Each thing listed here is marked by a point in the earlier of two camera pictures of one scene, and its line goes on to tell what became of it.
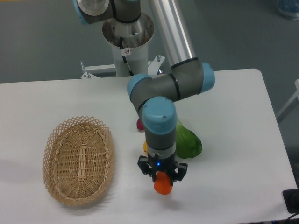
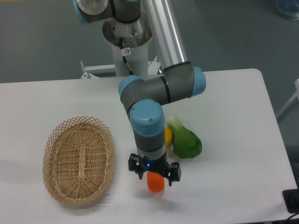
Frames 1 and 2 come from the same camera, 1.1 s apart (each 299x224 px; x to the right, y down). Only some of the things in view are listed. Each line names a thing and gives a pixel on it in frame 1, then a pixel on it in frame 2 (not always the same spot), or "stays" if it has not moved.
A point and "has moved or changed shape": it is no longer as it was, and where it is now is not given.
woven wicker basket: x=78 y=160 stays
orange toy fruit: x=162 y=184 has moved or changed shape
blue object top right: x=289 y=8 stays
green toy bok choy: x=188 y=144 stays
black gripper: x=162 y=164 → x=172 y=171
